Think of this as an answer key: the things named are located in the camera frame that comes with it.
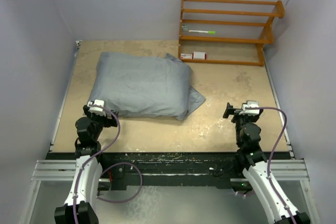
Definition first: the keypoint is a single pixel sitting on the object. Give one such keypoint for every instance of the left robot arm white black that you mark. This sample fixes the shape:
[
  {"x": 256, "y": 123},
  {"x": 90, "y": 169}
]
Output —
[{"x": 79, "y": 206}]

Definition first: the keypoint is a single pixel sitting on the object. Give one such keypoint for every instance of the grey pillowcase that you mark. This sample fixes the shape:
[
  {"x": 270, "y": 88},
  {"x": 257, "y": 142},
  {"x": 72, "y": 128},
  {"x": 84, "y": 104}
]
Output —
[{"x": 137, "y": 86}]

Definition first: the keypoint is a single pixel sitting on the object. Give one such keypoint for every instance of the wooden orange shelf rack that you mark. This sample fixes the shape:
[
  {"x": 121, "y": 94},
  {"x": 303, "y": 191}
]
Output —
[{"x": 235, "y": 22}]

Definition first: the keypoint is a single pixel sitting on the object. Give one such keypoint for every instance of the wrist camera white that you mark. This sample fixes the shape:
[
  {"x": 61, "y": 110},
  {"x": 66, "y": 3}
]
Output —
[
  {"x": 250, "y": 108},
  {"x": 96, "y": 107}
]

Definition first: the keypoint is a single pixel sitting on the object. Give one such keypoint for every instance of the aluminium rail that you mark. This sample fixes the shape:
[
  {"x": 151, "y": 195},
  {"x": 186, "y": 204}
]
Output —
[{"x": 54, "y": 170}]

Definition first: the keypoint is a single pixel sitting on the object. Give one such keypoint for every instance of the green white pen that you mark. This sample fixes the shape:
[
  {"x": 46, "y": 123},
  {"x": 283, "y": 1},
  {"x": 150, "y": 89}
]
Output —
[{"x": 202, "y": 32}]

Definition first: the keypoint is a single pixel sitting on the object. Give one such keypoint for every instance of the white label card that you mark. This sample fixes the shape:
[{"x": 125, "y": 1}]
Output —
[{"x": 186, "y": 56}]

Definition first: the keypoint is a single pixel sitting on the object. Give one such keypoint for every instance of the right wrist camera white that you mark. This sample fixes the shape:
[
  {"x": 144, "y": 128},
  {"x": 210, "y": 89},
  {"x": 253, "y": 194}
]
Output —
[{"x": 250, "y": 108}]

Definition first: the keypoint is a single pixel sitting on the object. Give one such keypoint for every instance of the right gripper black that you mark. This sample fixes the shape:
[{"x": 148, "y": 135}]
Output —
[{"x": 230, "y": 110}]

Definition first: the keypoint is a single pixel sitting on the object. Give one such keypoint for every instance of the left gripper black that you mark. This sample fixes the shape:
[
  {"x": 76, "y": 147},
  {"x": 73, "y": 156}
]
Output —
[{"x": 108, "y": 122}]

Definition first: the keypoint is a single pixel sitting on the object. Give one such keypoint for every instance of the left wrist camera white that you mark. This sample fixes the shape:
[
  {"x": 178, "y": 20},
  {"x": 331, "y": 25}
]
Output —
[{"x": 96, "y": 107}]

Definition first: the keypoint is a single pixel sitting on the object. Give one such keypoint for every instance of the red white small box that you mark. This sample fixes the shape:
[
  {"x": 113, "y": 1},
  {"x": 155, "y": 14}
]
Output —
[{"x": 198, "y": 55}]

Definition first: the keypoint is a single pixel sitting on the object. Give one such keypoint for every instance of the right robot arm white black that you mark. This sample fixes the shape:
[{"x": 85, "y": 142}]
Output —
[{"x": 255, "y": 166}]

